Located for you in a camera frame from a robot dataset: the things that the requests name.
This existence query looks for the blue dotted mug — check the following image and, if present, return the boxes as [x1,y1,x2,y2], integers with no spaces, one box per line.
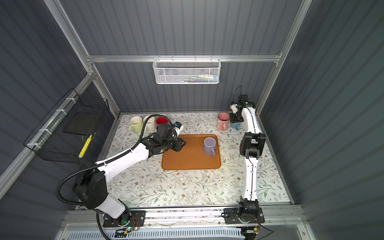
[231,122,242,131]

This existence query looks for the pink ghost pattern mug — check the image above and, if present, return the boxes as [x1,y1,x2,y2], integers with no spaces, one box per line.
[218,112,230,131]

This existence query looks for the red mug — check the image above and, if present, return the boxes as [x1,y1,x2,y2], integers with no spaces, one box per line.
[156,117,169,125]

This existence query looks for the white mug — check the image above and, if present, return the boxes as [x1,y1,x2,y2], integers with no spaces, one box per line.
[143,116,157,131]

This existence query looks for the purple mug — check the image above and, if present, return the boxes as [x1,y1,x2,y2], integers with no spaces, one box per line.
[203,137,217,157]

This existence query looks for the light green mug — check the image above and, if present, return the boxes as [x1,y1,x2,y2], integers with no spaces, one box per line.
[129,116,144,133]

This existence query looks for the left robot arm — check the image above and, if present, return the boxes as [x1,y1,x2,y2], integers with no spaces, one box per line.
[73,122,186,219]

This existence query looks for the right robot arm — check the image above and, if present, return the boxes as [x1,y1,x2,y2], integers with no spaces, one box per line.
[230,94,266,224]

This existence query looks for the orange plastic tray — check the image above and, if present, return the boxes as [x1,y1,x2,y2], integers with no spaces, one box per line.
[162,134,222,171]

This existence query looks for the pens in white basket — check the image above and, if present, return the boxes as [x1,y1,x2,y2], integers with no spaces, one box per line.
[179,74,219,83]

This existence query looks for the yellow marker pen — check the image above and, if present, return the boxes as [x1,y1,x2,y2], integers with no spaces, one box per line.
[79,135,93,159]

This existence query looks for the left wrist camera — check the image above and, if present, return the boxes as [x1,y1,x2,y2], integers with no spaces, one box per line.
[174,122,184,136]

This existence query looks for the white wire wall basket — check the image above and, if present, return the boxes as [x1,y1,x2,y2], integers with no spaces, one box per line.
[153,59,222,85]

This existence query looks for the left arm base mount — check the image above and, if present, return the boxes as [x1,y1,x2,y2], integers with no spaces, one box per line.
[103,211,147,229]

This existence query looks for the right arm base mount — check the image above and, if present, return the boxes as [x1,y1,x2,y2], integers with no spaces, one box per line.
[221,208,265,225]

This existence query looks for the black corrugated cable hose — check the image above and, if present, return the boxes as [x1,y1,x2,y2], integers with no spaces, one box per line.
[55,113,175,240]

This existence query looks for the black wire wall basket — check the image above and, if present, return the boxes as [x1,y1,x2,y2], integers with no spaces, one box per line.
[24,91,110,164]

